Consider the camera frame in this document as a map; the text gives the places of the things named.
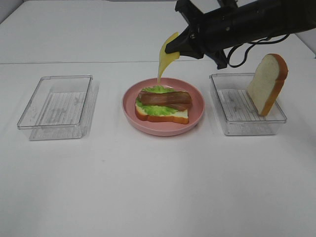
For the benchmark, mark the clear right plastic tray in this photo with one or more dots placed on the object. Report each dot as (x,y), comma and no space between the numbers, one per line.
(236,112)

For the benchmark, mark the bacon strip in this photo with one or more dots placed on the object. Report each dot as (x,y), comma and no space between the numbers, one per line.
(180,106)
(150,98)

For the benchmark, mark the clear plastic tray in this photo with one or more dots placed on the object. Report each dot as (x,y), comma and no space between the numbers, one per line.
(61,107)
(236,112)

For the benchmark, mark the pink round plate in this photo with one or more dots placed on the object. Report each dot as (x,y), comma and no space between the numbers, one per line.
(195,113)

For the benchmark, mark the green lettuce leaf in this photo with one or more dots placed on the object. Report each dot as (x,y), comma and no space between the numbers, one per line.
(155,110)

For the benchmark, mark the clear left plastic tray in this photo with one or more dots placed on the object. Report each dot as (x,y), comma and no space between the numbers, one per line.
(61,107)

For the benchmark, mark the bread slice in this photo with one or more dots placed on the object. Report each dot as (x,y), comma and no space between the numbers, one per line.
(181,117)
(267,82)

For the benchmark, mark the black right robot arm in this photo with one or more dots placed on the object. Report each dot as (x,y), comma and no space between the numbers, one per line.
(299,16)

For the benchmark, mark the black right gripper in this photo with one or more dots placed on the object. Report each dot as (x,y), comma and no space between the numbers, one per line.
(226,27)

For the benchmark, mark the yellow cheese slice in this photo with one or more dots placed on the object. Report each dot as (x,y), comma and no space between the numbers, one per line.
(166,58)

